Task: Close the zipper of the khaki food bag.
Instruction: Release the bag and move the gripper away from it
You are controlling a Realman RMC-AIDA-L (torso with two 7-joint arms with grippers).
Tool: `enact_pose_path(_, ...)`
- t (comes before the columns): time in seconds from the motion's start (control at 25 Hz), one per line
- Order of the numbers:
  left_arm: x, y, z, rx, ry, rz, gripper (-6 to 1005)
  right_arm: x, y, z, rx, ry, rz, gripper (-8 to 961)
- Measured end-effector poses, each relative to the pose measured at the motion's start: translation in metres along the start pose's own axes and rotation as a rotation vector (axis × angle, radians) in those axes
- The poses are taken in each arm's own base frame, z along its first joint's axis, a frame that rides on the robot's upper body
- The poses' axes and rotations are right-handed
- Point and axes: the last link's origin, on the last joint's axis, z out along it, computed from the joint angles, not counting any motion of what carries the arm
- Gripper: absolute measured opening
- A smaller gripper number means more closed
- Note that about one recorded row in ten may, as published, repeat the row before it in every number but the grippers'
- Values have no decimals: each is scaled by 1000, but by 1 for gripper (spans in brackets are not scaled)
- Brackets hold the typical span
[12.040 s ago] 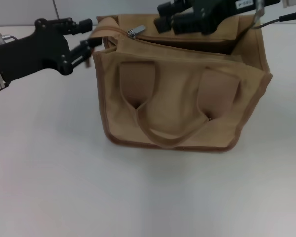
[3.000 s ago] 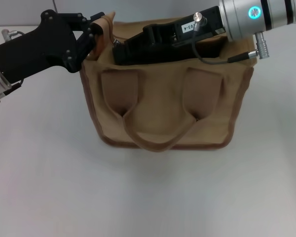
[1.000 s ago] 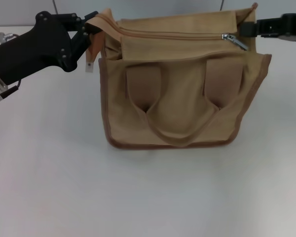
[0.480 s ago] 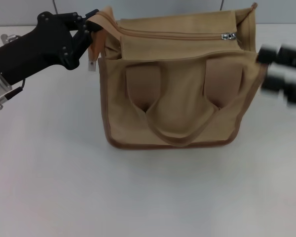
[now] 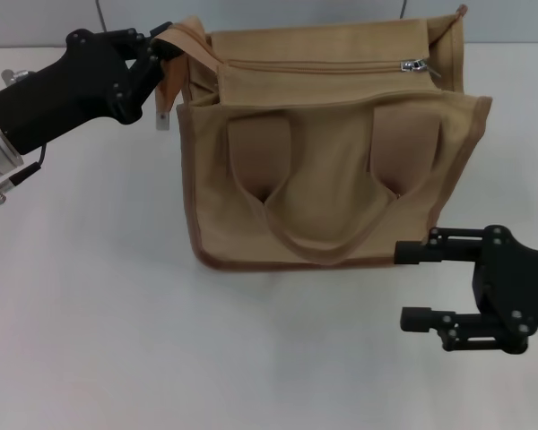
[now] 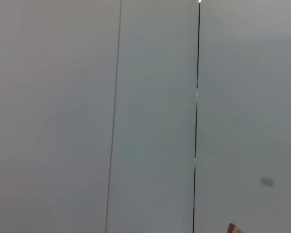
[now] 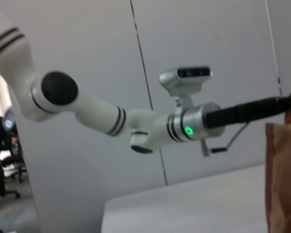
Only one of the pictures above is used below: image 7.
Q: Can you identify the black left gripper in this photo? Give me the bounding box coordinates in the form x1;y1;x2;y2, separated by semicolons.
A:
203;95;291;129

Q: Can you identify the khaki canvas food bag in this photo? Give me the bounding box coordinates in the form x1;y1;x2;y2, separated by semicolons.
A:
265;93;291;233

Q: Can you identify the black office chair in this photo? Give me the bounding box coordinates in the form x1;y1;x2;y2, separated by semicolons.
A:
0;145;28;183
0;184;22;211

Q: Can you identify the left gripper cable with plug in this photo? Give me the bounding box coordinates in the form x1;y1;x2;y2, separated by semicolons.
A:
200;122;249;157

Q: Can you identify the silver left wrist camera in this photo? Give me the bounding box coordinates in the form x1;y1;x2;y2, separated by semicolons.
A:
159;65;214;115

